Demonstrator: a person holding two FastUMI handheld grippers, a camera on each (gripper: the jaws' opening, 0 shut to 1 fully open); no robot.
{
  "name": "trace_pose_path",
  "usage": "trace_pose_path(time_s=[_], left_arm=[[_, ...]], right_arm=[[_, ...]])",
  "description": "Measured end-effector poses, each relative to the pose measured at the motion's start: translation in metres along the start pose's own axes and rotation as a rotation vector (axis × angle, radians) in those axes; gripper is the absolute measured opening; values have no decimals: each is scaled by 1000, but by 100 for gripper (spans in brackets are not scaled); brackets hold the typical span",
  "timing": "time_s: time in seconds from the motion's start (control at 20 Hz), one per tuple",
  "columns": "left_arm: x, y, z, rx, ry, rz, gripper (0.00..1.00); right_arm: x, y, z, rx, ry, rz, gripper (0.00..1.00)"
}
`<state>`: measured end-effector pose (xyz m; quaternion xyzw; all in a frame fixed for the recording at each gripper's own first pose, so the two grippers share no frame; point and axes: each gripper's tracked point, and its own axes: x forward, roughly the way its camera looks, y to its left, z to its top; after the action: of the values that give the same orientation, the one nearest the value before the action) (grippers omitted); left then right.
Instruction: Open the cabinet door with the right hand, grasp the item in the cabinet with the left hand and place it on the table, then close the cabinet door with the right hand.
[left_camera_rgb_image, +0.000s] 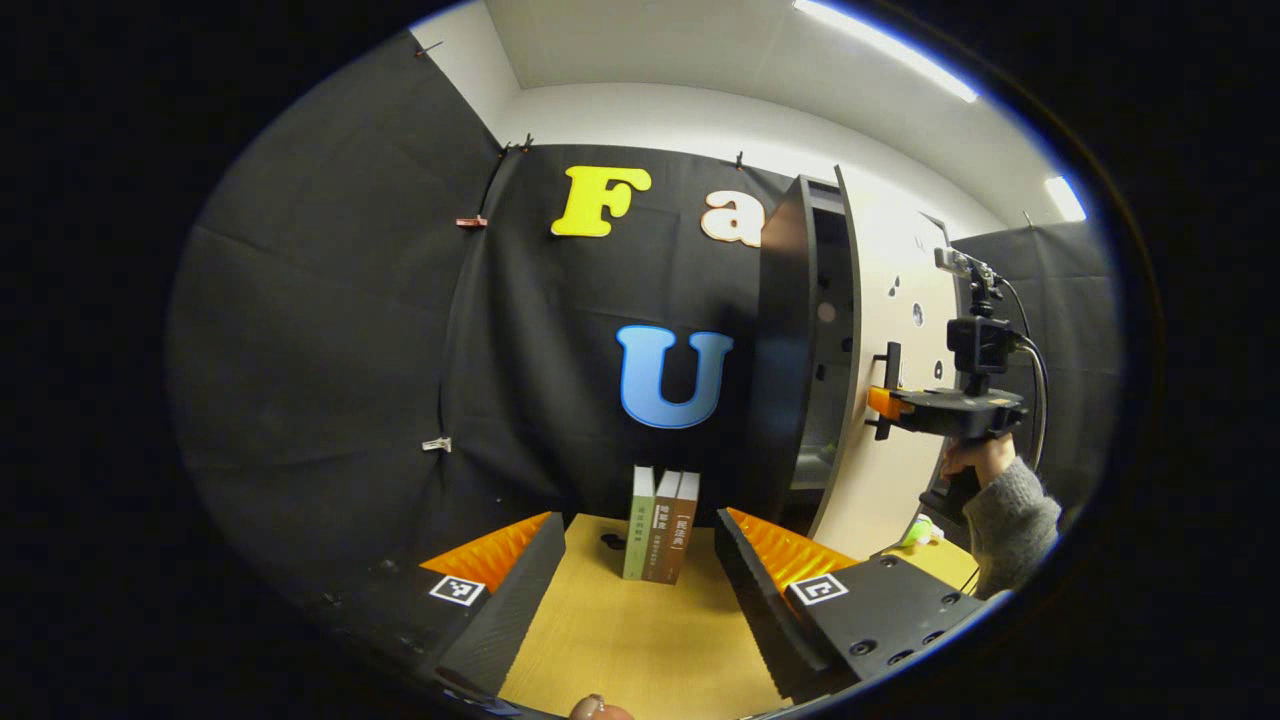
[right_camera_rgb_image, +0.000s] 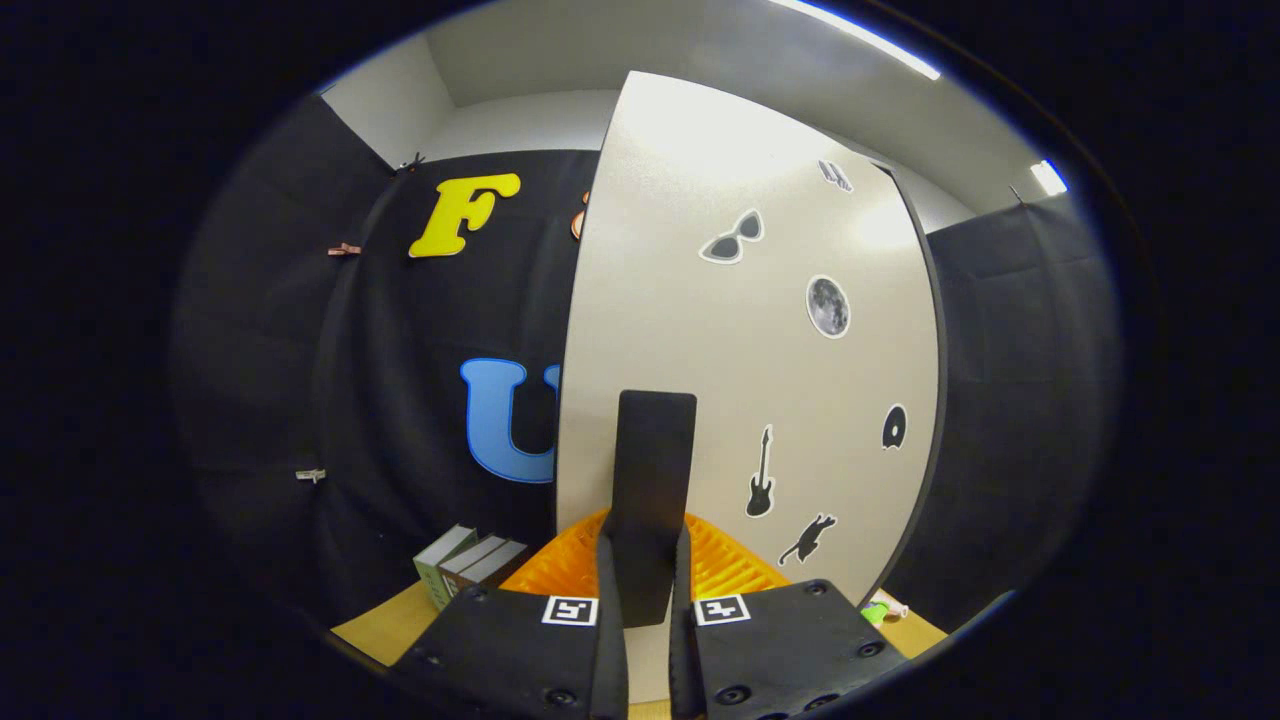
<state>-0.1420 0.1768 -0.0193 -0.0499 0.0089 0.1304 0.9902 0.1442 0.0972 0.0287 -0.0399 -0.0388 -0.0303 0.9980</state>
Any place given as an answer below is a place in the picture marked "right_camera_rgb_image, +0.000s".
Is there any long ceiling light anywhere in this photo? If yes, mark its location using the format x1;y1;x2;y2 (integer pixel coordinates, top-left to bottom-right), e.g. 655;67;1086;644
770;0;942;81

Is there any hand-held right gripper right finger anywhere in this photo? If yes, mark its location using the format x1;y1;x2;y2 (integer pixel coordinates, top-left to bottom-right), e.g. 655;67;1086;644
668;512;913;720

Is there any beige cabinet door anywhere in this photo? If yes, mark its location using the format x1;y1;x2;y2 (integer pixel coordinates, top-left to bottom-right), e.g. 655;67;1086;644
553;70;949;706

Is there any black cabinet door handle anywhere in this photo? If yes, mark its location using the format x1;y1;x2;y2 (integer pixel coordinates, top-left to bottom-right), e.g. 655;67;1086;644
603;390;699;629

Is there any black backdrop cloth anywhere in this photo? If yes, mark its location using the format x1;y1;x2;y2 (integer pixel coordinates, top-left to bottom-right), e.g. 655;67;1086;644
175;95;1121;641

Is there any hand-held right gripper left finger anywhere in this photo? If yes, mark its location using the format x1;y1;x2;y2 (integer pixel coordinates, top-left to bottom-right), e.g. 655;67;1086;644
388;510;631;720

